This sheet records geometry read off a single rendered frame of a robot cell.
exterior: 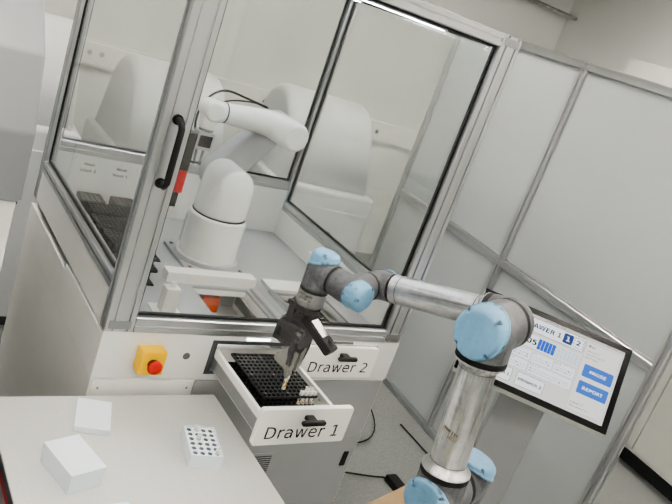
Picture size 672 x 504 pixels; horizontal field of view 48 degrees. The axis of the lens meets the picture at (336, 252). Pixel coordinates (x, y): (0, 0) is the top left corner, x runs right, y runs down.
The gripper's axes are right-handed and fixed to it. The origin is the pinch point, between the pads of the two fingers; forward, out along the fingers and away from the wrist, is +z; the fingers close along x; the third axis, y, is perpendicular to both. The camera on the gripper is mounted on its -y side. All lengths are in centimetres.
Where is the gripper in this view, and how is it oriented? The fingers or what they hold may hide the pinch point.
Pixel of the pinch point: (290, 374)
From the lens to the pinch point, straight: 202.5
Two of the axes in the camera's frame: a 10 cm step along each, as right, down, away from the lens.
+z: -3.3, 9.0, 3.0
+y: -8.1, -4.3, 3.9
